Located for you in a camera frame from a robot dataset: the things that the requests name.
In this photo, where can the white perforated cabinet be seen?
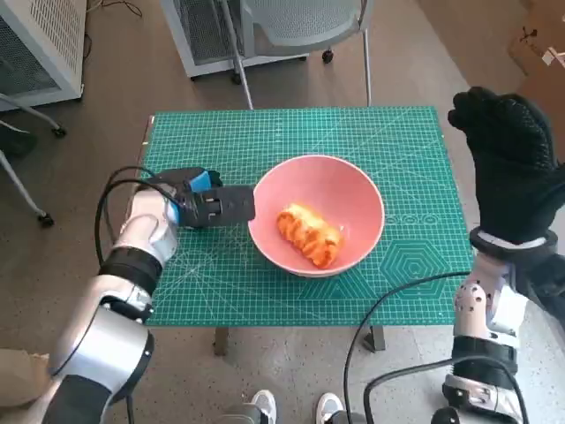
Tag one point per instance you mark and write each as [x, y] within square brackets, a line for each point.
[48, 26]

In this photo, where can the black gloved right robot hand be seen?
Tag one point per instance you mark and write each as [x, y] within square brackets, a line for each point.
[516, 176]

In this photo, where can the brown cardboard box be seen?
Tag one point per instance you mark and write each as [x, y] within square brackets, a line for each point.
[538, 70]

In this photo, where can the grey mesh chair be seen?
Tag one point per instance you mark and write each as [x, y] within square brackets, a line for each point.
[304, 22]

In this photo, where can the person's leg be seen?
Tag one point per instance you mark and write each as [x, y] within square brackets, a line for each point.
[22, 375]

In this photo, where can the orange toy bread loaf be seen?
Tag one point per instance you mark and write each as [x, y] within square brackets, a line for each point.
[309, 234]

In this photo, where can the white mesh cabinet on casters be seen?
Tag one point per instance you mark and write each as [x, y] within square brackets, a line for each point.
[198, 26]

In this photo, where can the grey metal chair base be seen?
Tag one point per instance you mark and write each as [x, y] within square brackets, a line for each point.
[46, 218]

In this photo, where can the dark table leg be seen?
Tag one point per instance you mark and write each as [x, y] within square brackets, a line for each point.
[221, 340]
[377, 338]

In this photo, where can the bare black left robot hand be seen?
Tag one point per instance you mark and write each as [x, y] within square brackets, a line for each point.
[220, 203]

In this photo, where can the green cutting mat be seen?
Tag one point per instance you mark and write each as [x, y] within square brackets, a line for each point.
[282, 132]

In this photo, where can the pink bowl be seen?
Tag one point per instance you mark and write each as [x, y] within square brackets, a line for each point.
[353, 199]

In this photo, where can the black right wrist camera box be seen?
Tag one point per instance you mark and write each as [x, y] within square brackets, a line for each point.
[543, 278]

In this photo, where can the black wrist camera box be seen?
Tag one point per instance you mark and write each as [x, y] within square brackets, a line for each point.
[172, 175]
[543, 278]

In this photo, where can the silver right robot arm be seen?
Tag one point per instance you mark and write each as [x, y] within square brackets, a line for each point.
[483, 353]

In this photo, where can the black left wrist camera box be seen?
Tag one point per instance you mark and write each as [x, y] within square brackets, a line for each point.
[172, 175]

